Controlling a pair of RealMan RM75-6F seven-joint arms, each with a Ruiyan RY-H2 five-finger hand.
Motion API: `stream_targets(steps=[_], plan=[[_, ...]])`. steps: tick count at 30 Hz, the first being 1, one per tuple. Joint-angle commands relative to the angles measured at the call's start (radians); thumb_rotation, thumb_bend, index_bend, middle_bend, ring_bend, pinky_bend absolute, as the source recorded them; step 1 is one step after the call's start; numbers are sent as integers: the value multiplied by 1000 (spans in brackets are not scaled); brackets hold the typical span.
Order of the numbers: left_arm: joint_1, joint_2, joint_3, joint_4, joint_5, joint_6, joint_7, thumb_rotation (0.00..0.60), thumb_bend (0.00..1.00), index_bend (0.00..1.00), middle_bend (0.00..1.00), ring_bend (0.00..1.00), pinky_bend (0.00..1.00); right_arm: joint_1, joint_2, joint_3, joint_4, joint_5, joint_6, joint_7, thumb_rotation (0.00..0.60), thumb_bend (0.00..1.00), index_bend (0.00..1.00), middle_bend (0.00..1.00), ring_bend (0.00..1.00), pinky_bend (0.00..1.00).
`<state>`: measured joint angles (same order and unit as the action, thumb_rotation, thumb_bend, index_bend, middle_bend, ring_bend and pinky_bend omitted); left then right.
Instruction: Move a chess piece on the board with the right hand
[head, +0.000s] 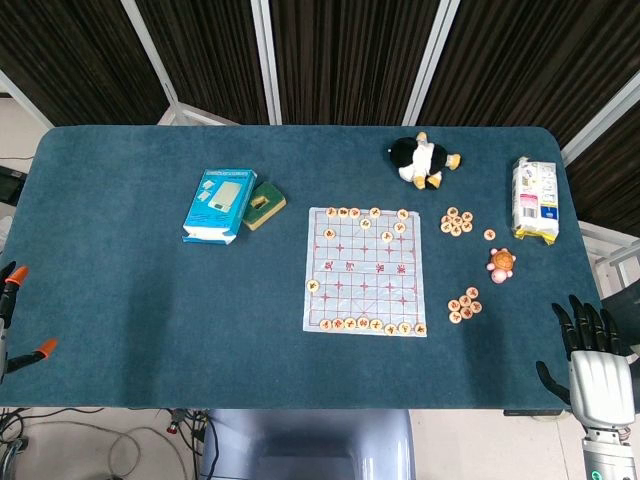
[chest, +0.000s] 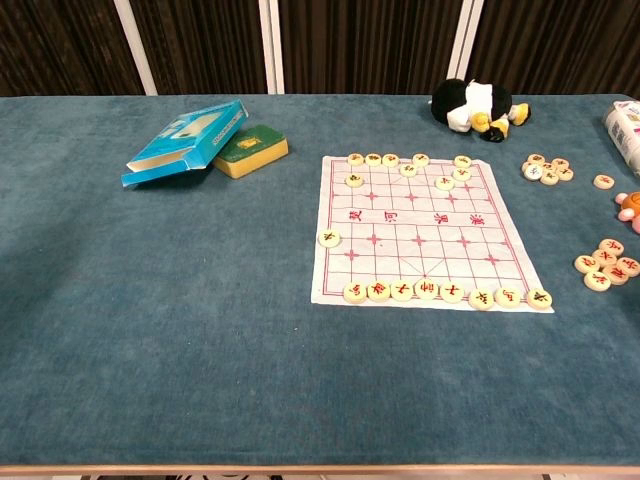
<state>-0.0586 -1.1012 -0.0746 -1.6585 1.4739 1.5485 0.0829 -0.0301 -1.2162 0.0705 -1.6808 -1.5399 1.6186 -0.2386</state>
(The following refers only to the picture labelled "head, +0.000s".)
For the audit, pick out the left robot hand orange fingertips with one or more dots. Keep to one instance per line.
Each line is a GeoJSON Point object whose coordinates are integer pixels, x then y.
{"type": "Point", "coordinates": [19, 276]}

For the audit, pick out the blue felt table cloth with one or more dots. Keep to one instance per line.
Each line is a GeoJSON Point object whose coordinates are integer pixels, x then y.
{"type": "Point", "coordinates": [175, 310]}

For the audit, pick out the white metal rack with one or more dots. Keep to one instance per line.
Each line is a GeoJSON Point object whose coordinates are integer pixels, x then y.
{"type": "Point", "coordinates": [612, 260]}

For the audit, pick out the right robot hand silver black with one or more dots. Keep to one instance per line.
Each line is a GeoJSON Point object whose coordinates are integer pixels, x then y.
{"type": "Point", "coordinates": [602, 385]}

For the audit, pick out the red emergency stop button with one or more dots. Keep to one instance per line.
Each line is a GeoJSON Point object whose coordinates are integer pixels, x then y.
{"type": "Point", "coordinates": [172, 426]}

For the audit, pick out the small green box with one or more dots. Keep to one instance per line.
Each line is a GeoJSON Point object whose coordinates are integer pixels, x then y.
{"type": "Point", "coordinates": [267, 207]}

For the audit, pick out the black white penguin plush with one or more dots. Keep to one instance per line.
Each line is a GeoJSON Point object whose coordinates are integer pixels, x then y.
{"type": "Point", "coordinates": [440, 160]}

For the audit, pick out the Chinese chess board sheet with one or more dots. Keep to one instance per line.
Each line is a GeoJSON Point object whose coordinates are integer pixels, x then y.
{"type": "Point", "coordinates": [365, 272]}

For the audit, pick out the round wooden chess piece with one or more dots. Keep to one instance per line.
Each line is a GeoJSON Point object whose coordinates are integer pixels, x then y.
{"type": "Point", "coordinates": [466, 226]}
{"type": "Point", "coordinates": [338, 324]}
{"type": "Point", "coordinates": [456, 220]}
{"type": "Point", "coordinates": [445, 228]}
{"type": "Point", "coordinates": [363, 322]}
{"type": "Point", "coordinates": [454, 304]}
{"type": "Point", "coordinates": [489, 234]}
{"type": "Point", "coordinates": [421, 329]}
{"type": "Point", "coordinates": [476, 306]}
{"type": "Point", "coordinates": [455, 317]}
{"type": "Point", "coordinates": [387, 236]}
{"type": "Point", "coordinates": [455, 231]}
{"type": "Point", "coordinates": [343, 212]}
{"type": "Point", "coordinates": [330, 233]}
{"type": "Point", "coordinates": [467, 216]}
{"type": "Point", "coordinates": [452, 211]}
{"type": "Point", "coordinates": [365, 223]}
{"type": "Point", "coordinates": [464, 300]}
{"type": "Point", "coordinates": [472, 292]}
{"type": "Point", "coordinates": [403, 214]}
{"type": "Point", "coordinates": [354, 212]}
{"type": "Point", "coordinates": [399, 227]}
{"type": "Point", "coordinates": [330, 212]}
{"type": "Point", "coordinates": [375, 324]}
{"type": "Point", "coordinates": [313, 285]}
{"type": "Point", "coordinates": [325, 324]}
{"type": "Point", "coordinates": [350, 323]}
{"type": "Point", "coordinates": [466, 312]}
{"type": "Point", "coordinates": [390, 329]}
{"type": "Point", "coordinates": [405, 328]}
{"type": "Point", "coordinates": [445, 219]}
{"type": "Point", "coordinates": [375, 212]}

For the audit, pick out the white partition frame post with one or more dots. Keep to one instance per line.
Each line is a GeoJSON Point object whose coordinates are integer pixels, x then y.
{"type": "Point", "coordinates": [151, 50]}
{"type": "Point", "coordinates": [600, 119]}
{"type": "Point", "coordinates": [433, 50]}
{"type": "Point", "coordinates": [25, 100]}
{"type": "Point", "coordinates": [266, 50]}

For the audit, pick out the pink orange turtle toy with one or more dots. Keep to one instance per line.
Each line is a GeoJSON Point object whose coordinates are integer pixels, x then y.
{"type": "Point", "coordinates": [501, 262]}

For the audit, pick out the blue cardboard scale box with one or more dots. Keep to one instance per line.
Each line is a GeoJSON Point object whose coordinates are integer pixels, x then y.
{"type": "Point", "coordinates": [215, 212]}

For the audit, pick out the grey robot torso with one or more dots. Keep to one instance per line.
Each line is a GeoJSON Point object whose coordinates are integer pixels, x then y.
{"type": "Point", "coordinates": [300, 445]}

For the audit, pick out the white tissue pack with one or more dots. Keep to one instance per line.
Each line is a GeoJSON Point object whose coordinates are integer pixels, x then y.
{"type": "Point", "coordinates": [535, 200]}

